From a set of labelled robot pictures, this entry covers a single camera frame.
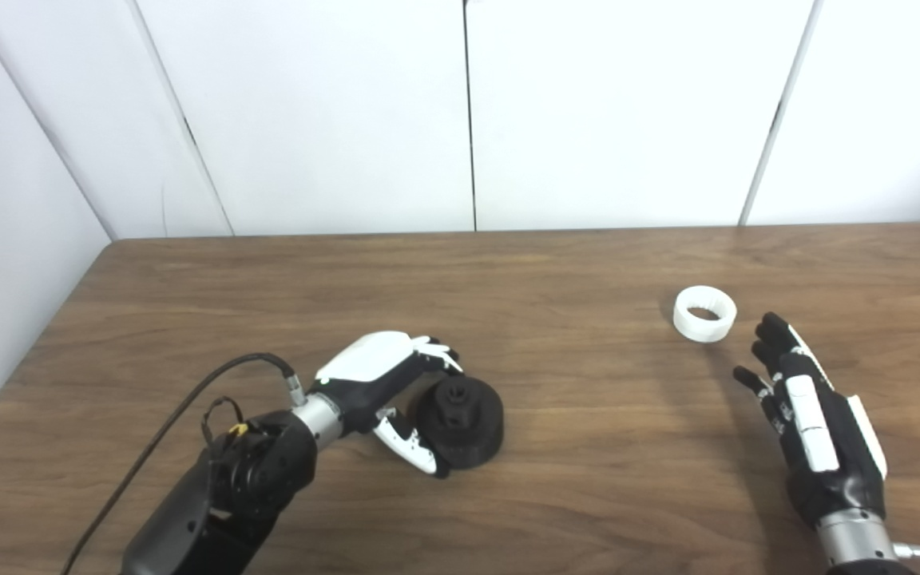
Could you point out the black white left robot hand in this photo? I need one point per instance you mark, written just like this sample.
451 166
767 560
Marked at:
364 363

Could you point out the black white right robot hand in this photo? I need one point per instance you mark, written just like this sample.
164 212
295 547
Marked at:
843 471

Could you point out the round black plastic part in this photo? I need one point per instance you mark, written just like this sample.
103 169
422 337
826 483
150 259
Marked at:
468 435

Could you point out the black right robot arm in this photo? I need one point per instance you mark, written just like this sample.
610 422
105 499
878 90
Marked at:
855 543

